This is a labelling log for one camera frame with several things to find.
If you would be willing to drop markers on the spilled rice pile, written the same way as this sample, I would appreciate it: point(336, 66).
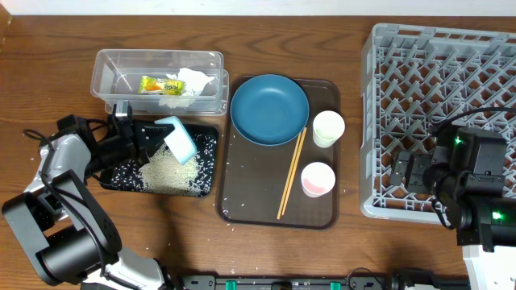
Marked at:
point(169, 173)

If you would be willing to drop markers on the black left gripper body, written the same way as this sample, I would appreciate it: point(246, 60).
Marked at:
point(122, 148)

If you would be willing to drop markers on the white tissue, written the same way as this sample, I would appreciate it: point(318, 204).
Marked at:
point(195, 82)

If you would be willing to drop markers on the black rail with green clips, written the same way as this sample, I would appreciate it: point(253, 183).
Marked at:
point(359, 279)

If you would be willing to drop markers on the grey dishwasher rack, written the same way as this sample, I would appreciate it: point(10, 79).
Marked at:
point(413, 77)

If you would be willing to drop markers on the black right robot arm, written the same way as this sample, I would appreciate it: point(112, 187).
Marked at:
point(464, 174)

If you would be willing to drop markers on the white green cup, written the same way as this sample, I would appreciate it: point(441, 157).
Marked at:
point(328, 127)

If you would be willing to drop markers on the black waste tray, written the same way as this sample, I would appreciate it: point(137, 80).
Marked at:
point(201, 161)

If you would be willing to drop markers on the wooden chopstick right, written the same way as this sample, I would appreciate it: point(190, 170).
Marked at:
point(294, 172)

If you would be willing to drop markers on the dark blue plate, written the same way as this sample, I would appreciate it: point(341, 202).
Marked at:
point(269, 110)

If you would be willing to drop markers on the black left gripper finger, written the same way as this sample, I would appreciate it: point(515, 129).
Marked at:
point(147, 149)
point(151, 131)

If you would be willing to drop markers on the clear plastic bin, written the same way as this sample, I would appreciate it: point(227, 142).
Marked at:
point(118, 72)

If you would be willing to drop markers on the brown serving tray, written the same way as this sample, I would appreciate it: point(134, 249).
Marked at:
point(253, 179)

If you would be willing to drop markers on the wooden chopstick left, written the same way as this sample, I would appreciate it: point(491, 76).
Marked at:
point(289, 176)

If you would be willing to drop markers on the light blue bowl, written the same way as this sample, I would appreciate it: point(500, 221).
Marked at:
point(179, 141)

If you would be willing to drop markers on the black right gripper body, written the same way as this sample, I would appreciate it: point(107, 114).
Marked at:
point(420, 163)

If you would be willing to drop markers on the wooden chopstick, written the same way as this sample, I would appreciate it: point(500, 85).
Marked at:
point(294, 172)
point(289, 176)

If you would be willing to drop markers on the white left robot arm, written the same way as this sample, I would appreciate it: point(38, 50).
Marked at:
point(66, 235)

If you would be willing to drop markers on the white pink cup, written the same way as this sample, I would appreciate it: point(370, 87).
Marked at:
point(317, 179)

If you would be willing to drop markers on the green yellow snack wrapper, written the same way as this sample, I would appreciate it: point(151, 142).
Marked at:
point(161, 86)

